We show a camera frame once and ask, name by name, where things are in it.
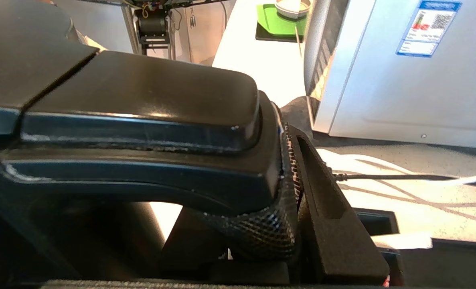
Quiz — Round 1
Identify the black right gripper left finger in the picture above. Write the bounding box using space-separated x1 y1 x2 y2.
160 201 298 278

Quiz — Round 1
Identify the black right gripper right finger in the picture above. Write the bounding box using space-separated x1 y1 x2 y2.
282 124 389 283

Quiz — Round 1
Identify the black electric kettle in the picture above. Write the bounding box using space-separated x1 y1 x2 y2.
0 0 284 281

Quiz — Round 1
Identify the silver microwave oven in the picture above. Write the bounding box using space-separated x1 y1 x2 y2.
303 0 476 150

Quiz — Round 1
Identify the green tray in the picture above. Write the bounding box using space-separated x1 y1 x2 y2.
255 4 308 43

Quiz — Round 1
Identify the background robot torso column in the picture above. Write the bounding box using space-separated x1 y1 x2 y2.
122 0 176 57

